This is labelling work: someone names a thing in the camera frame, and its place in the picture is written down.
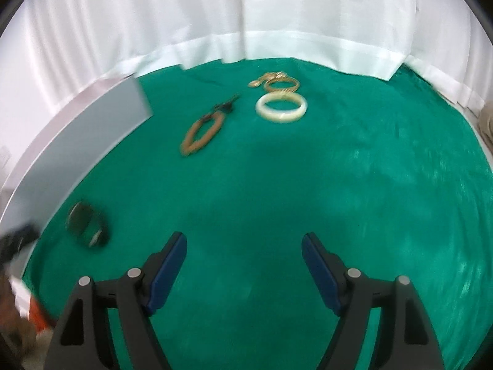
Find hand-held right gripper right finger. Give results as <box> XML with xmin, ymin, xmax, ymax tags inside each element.
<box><xmin>301</xmin><ymin>232</ymin><xmax>445</xmax><ymax>370</ymax></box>

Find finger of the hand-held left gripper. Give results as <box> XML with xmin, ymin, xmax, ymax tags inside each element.
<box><xmin>0</xmin><ymin>224</ymin><xmax>40</xmax><ymax>266</ymax></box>

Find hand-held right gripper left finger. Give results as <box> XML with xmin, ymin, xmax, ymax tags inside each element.
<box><xmin>45</xmin><ymin>231</ymin><xmax>189</xmax><ymax>370</ymax></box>

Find black bead bracelet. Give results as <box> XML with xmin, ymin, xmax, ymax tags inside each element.
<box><xmin>65</xmin><ymin>201</ymin><xmax>112</xmax><ymax>248</ymax></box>

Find white storage box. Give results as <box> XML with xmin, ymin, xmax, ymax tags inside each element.
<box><xmin>0</xmin><ymin>73</ymin><xmax>154</xmax><ymax>317</ymax></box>

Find brown wooden bead bracelet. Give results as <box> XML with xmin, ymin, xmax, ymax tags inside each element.
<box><xmin>180</xmin><ymin>93</ymin><xmax>240</xmax><ymax>157</ymax></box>

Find orange patterned cloth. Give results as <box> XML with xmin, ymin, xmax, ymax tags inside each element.
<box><xmin>30</xmin><ymin>297</ymin><xmax>56</xmax><ymax>330</ymax></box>

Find green velvet cloth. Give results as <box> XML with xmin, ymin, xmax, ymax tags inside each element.
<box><xmin>21</xmin><ymin>57</ymin><xmax>493</xmax><ymax>370</ymax></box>

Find white jade bangle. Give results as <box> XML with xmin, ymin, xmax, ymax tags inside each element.
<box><xmin>256</xmin><ymin>92</ymin><xmax>308</xmax><ymax>124</ymax></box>

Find gold bangle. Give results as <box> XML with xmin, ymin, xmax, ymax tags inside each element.
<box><xmin>264</xmin><ymin>78</ymin><xmax>300</xmax><ymax>95</ymax></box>

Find white curtain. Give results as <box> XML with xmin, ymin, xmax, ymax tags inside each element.
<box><xmin>0</xmin><ymin>0</ymin><xmax>493</xmax><ymax>189</ymax></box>

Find gold chain bracelet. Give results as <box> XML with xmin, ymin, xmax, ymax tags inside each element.
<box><xmin>248</xmin><ymin>71</ymin><xmax>287</xmax><ymax>88</ymax></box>

